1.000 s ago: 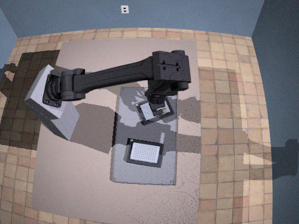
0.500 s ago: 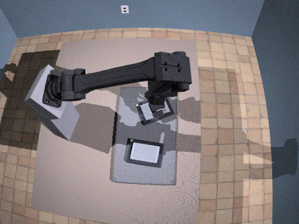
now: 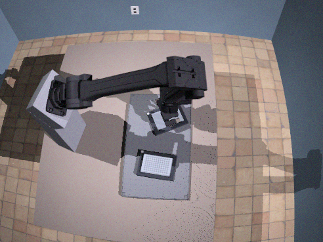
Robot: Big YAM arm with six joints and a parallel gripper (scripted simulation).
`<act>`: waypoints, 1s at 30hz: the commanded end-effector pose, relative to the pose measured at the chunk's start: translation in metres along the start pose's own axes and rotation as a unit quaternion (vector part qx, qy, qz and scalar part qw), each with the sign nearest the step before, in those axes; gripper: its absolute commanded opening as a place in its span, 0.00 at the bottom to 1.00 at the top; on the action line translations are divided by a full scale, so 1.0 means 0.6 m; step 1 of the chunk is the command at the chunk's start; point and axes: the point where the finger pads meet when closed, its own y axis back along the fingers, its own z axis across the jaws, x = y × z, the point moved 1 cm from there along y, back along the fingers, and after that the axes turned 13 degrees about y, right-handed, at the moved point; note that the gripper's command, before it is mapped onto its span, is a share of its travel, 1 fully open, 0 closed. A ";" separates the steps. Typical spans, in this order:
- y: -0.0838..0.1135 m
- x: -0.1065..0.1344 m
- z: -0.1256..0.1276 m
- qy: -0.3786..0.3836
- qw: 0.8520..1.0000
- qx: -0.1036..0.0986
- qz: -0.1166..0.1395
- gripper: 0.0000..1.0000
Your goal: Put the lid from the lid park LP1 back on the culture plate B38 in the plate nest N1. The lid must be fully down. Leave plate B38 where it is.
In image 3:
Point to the white multi-well plate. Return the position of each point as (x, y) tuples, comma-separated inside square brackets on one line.
[(156, 165)]

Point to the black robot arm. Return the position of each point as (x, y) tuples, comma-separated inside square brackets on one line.
[(176, 87)]

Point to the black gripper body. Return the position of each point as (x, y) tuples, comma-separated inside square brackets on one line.
[(166, 115)]

